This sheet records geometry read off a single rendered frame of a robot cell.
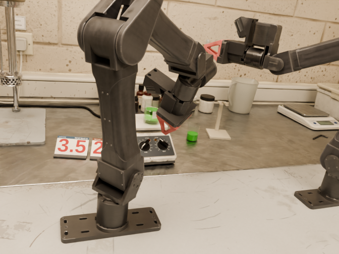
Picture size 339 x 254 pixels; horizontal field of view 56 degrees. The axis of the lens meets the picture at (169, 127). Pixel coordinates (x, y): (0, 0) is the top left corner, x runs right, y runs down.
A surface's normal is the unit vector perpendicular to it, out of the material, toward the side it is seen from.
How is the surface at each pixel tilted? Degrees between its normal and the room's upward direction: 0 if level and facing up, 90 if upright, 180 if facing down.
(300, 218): 0
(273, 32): 90
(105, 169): 101
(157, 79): 31
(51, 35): 90
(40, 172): 0
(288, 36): 90
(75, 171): 0
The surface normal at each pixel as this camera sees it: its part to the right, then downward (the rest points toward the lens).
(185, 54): 0.69, 0.30
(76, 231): 0.12, -0.92
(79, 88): 0.33, 0.39
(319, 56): -0.60, 0.26
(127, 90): 0.79, 0.42
